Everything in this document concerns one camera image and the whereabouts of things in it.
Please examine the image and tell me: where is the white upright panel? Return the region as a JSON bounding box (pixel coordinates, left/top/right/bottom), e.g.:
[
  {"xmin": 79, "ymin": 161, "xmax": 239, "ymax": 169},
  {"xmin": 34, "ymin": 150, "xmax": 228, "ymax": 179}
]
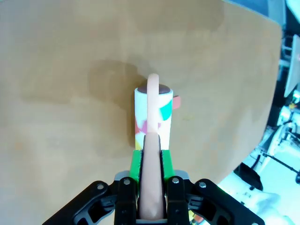
[{"xmin": 284, "ymin": 34, "xmax": 300, "ymax": 98}]

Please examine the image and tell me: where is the black floor base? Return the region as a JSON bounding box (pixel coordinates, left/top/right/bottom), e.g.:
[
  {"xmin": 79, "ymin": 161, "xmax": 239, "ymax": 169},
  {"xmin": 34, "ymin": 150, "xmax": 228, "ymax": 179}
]
[{"xmin": 233, "ymin": 161, "xmax": 264, "ymax": 191}]

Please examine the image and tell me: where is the pink sausage-shaped toy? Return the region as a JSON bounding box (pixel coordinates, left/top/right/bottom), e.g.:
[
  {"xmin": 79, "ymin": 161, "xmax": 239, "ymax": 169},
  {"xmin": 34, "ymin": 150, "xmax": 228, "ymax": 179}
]
[{"xmin": 134, "ymin": 73, "xmax": 182, "ymax": 222}]

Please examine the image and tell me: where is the black stand leg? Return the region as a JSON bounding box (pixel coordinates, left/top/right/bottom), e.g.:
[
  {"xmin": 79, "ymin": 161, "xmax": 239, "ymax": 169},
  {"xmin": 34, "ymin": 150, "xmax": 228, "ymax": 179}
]
[{"xmin": 256, "ymin": 150, "xmax": 300, "ymax": 185}]

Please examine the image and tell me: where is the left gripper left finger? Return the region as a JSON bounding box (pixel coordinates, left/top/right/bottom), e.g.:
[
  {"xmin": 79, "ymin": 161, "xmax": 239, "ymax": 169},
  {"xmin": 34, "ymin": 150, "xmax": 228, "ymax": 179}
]
[{"xmin": 41, "ymin": 149, "xmax": 143, "ymax": 225}]

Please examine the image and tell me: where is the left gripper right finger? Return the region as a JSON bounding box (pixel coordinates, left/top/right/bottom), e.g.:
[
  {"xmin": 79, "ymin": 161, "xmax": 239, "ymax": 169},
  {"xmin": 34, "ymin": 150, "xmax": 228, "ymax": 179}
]
[{"xmin": 160, "ymin": 149, "xmax": 266, "ymax": 225}]

